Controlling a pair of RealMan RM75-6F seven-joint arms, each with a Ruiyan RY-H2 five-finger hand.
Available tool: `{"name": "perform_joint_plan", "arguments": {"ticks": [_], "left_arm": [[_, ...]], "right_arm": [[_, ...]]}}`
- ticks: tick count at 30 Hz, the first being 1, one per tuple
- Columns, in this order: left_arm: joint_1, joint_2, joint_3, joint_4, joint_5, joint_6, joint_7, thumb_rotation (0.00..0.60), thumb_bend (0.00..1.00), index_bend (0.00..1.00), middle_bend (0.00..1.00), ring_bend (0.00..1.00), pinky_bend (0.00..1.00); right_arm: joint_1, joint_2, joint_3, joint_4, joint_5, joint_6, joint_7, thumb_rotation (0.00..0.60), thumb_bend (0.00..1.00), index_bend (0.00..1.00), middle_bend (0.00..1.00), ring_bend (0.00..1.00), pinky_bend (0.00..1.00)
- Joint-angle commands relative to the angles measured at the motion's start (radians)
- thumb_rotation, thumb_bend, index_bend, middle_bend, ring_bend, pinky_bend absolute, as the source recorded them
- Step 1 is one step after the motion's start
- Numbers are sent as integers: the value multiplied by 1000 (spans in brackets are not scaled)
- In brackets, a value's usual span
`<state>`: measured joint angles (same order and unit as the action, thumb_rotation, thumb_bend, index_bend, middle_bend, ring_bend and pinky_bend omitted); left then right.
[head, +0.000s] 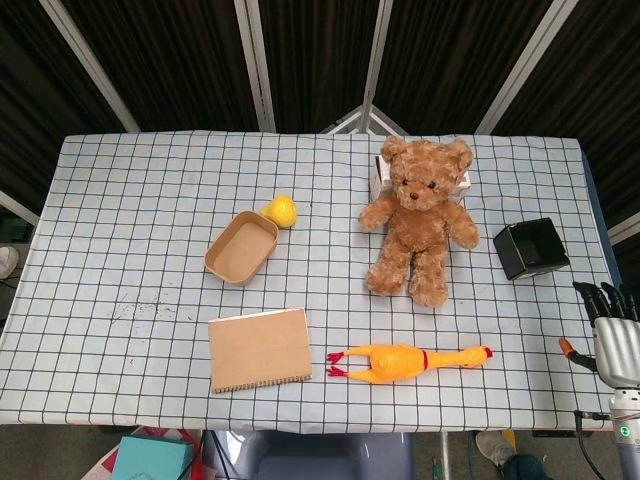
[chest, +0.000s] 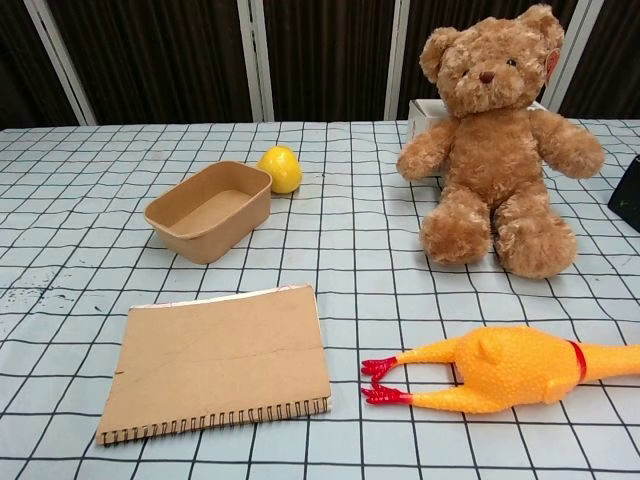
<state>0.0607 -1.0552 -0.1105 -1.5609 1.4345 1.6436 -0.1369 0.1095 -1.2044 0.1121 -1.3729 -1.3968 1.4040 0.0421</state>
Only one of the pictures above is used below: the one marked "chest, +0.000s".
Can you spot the white cardboard box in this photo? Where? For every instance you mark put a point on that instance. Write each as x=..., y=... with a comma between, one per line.
x=422, y=117

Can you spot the yellow rubber chicken toy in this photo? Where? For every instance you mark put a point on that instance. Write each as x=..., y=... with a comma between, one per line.
x=505, y=372

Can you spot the brown paper food tray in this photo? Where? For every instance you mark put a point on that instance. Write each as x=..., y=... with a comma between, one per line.
x=210, y=212

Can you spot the checked grid tablecloth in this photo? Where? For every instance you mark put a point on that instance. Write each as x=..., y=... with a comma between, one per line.
x=320, y=280

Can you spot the black box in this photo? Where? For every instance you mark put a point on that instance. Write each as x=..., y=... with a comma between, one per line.
x=628, y=192

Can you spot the brown spiral notebook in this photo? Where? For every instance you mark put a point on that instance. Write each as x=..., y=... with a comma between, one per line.
x=220, y=355

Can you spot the white partition post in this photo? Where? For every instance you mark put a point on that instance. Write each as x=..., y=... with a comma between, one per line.
x=62, y=62
x=397, y=57
x=256, y=60
x=567, y=55

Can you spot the brown plush teddy bear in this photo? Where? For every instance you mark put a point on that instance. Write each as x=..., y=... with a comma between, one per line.
x=492, y=145

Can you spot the yellow lemon toy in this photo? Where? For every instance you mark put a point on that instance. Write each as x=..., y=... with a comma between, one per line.
x=281, y=170

